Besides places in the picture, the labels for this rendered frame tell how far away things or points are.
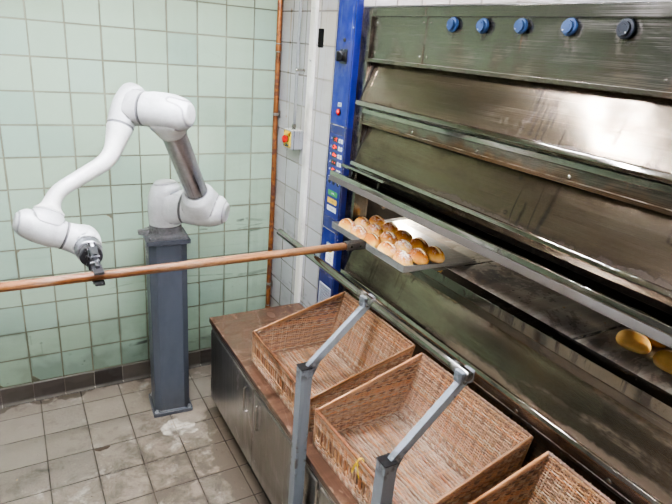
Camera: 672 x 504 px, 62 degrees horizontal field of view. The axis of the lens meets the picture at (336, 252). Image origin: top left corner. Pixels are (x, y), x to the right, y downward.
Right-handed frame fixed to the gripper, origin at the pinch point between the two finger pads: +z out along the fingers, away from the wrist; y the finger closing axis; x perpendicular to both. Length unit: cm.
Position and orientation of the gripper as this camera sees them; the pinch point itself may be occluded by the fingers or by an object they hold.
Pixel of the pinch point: (98, 275)
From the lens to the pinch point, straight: 193.8
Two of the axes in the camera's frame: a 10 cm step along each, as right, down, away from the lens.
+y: -0.8, 9.3, 3.5
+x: -8.7, 1.1, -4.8
